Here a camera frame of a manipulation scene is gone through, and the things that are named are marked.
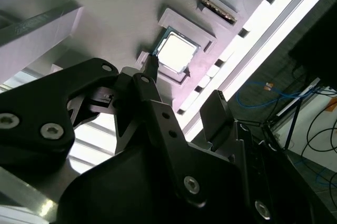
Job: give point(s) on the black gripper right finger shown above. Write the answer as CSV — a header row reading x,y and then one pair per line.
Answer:
x,y
218,118

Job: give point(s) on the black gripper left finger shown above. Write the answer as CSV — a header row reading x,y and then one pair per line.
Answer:
x,y
39,108

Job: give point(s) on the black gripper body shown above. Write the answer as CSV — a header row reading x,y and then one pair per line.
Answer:
x,y
118,195

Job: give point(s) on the silver CPU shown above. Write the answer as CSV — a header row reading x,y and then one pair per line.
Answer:
x,y
177,52

